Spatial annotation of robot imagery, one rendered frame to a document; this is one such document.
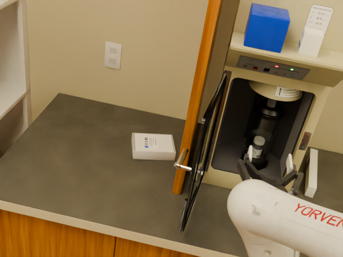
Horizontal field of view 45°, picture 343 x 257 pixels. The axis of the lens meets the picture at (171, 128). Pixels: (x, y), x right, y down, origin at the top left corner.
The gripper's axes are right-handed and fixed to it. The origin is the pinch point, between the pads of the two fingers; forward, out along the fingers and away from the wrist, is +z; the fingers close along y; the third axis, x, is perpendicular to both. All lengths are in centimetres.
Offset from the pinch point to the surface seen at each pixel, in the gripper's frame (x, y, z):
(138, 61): 7, 53, 60
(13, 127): 55, 111, 60
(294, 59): -27.9, 0.7, 6.0
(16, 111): 46, 109, 60
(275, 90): -11.8, 0.7, 19.8
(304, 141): 2.7, -12.7, 17.2
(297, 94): -10.5, -6.7, 22.3
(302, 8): -38.1, 0.9, 17.5
